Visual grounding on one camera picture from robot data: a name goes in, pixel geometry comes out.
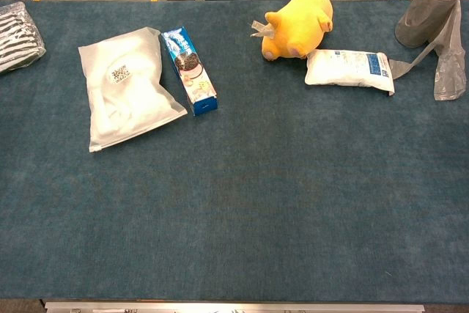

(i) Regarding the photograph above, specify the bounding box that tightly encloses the blue felt table cloth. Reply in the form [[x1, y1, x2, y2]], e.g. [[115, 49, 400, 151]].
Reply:
[[0, 0, 469, 303]]

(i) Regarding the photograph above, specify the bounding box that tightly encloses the blue Oreo cookie box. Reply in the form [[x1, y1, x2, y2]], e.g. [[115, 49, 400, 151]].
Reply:
[[160, 26, 220, 117]]

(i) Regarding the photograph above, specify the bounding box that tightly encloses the clear plastic toy tag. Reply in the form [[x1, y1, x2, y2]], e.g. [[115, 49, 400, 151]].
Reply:
[[250, 21, 276, 40]]

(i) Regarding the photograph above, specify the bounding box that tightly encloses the white frosted zip bag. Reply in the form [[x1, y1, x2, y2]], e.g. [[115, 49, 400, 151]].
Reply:
[[78, 26, 188, 153]]

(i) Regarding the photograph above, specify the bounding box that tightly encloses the yellow plush toy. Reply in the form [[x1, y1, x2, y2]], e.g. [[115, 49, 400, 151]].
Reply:
[[260, 0, 334, 62]]

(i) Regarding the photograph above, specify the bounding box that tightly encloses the white blue-print soft packet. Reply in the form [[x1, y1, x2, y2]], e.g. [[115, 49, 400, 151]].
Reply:
[[304, 48, 396, 97]]

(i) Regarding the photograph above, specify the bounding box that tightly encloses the grey garbage bag roll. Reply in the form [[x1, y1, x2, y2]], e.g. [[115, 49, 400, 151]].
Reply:
[[388, 0, 468, 101]]

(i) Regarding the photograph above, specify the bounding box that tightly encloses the striped cloth in clear bag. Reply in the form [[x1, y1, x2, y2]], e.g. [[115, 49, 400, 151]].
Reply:
[[0, 1, 47, 74]]

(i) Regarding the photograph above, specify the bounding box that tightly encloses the aluminium table edge rail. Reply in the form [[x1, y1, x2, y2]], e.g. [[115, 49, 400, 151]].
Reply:
[[43, 301, 426, 313]]

